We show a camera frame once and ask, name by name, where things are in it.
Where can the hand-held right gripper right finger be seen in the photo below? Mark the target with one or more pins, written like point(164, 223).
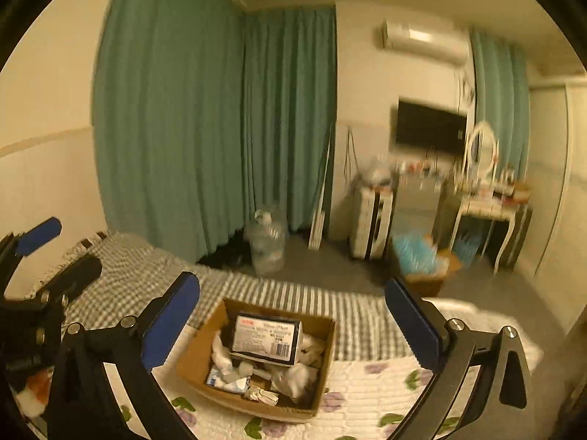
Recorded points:
point(415, 325)

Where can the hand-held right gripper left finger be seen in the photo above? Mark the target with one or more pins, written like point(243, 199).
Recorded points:
point(173, 325)

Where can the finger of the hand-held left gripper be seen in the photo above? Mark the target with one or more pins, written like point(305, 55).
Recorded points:
point(75, 275)
point(39, 234)

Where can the brown cardboard box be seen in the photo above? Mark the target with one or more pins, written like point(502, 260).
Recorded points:
point(197, 362)

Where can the white sock bundle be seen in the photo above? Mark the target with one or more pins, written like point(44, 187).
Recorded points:
point(221, 350)

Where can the blue tissue packet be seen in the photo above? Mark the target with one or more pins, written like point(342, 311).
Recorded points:
point(220, 378)

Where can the white packet with red label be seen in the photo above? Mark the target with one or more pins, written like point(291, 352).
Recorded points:
point(266, 339)

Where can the beige sock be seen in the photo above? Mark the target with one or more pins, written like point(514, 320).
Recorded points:
point(261, 395)

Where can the white sock with blue toe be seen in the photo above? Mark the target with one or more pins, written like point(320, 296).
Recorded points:
point(298, 376)

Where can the grey gingham bed sheet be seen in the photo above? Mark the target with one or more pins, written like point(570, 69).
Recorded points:
point(137, 261)

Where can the box of blue packets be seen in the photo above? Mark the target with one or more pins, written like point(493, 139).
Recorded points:
point(417, 261)

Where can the white floral quilt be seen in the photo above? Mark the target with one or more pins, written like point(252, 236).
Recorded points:
point(367, 389)

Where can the dark cloth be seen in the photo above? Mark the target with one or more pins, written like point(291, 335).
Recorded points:
point(224, 256)

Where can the teal basket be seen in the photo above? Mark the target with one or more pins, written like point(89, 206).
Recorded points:
point(467, 244)

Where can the grey mini fridge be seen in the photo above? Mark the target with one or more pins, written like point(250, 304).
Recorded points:
point(417, 211)

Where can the white low cabinet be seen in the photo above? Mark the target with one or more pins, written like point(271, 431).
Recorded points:
point(367, 220)

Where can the large clear water bottle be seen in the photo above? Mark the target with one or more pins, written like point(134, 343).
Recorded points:
point(267, 243)

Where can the white dressing table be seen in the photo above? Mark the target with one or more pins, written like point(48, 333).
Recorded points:
point(486, 208)

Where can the clear plastic bag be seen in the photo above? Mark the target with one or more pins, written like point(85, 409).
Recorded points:
point(377, 172)

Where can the white pole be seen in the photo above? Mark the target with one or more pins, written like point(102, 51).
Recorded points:
point(326, 169)

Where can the wide teal curtain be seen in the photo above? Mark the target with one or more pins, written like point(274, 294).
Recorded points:
point(169, 110)

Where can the white oval mirror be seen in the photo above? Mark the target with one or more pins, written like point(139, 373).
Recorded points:
point(481, 149)

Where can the white louvred wardrobe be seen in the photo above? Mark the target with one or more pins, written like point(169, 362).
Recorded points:
point(557, 183)

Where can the teal corner curtain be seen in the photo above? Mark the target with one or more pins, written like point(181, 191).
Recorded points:
point(289, 119)

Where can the narrow teal curtain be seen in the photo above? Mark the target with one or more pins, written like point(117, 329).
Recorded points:
point(500, 96)

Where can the white air conditioner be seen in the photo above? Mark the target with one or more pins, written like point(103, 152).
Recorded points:
point(422, 39)

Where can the black wall television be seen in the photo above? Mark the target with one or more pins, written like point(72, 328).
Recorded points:
point(429, 126)

